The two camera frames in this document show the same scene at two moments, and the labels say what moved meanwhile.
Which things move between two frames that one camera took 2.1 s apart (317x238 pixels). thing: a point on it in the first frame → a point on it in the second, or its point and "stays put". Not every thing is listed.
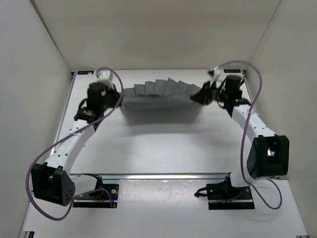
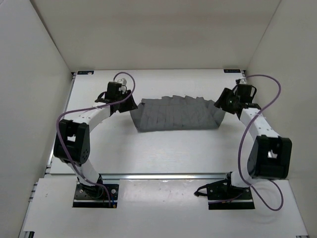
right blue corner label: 232,71 stays put
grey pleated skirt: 160,93 → 173,112
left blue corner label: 91,72 stays put
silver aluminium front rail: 189,176 stays put
